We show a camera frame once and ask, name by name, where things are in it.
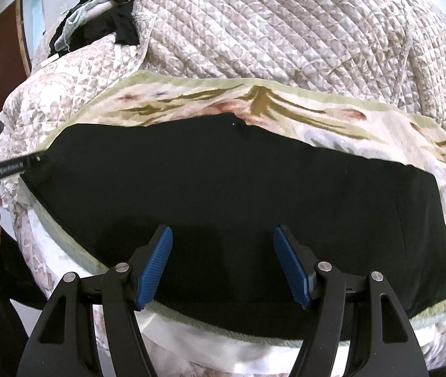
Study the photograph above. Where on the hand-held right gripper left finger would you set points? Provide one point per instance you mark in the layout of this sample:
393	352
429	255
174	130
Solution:
154	271

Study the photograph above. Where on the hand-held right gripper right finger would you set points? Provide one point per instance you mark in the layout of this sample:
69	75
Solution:
291	267

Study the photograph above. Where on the black pants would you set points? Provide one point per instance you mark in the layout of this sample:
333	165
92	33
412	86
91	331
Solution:
226	212

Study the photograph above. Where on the red-brown wooden door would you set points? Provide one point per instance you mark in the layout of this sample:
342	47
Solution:
3	63

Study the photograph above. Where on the light blue cloth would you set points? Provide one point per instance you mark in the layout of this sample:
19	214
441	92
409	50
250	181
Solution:
75	21

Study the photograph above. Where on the floral fleece blanket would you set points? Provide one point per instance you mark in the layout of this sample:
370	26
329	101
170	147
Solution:
285	106

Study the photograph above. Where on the pile of dark clothes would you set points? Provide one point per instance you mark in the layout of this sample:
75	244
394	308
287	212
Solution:
105	27

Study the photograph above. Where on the quilted patterned blanket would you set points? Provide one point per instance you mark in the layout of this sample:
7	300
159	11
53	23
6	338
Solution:
266	27

